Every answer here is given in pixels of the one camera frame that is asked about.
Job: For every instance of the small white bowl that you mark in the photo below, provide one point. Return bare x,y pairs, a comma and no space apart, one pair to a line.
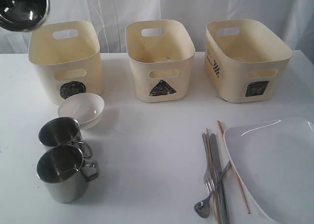
86,108

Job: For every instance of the steel table knife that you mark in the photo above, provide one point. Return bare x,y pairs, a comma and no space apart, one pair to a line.
218,171

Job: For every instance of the wooden chopstick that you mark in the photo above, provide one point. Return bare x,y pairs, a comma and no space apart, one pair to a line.
236,175
213,176

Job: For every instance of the steel fork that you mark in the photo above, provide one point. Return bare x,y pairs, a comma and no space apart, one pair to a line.
207,176

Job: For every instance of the steel mug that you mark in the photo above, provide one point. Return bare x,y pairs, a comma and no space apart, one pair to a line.
63,130
66,172

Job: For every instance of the small steel spoon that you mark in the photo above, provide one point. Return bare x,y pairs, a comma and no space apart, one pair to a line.
202,208

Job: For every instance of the large steel bowl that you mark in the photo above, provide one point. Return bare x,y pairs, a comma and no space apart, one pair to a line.
23,15

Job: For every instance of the cream bin with triangle mark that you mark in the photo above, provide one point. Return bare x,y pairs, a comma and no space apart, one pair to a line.
161,55

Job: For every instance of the cream bin with square mark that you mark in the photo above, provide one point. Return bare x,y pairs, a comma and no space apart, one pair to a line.
244,60

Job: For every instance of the cream bin with circle mark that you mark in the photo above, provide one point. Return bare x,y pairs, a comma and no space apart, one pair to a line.
66,57

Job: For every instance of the white square plate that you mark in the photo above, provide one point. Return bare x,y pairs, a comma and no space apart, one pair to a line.
275,162

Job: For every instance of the white backdrop curtain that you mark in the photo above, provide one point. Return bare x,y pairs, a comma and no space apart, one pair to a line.
291,20

